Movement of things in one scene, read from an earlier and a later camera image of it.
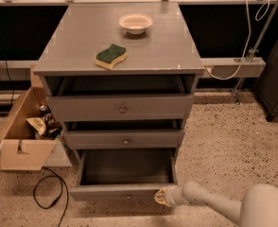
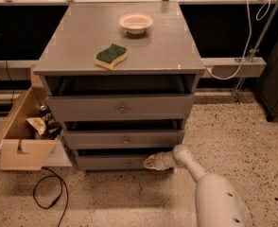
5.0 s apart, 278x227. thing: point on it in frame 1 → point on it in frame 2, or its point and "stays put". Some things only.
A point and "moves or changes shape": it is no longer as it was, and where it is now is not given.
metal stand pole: x=251 y=52 stays put
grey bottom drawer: x=124 y=174 moves or changes shape
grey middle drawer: x=124 y=138 stays put
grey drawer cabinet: x=121 y=77 stays put
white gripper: x=172 y=195 → x=161 y=162
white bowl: x=136 y=24 stays put
